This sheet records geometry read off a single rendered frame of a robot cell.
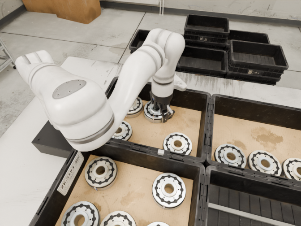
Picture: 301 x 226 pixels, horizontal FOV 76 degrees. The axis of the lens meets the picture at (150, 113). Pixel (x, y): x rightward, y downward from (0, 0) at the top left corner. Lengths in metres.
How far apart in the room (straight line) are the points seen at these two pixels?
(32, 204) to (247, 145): 0.82
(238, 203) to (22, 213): 0.73
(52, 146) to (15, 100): 1.60
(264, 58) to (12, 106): 2.40
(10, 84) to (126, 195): 2.20
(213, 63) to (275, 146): 1.20
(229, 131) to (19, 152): 0.89
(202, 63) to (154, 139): 1.25
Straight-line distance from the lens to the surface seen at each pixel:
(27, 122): 1.11
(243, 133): 0.83
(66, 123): 0.30
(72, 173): 0.66
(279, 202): 0.76
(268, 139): 0.85
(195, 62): 1.86
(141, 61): 0.42
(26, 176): 0.95
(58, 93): 0.32
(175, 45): 0.52
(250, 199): 0.71
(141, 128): 0.76
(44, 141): 0.88
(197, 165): 0.59
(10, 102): 2.43
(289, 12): 3.78
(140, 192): 0.65
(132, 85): 0.40
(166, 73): 0.57
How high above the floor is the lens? 1.45
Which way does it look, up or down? 51 degrees down
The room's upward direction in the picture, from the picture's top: straight up
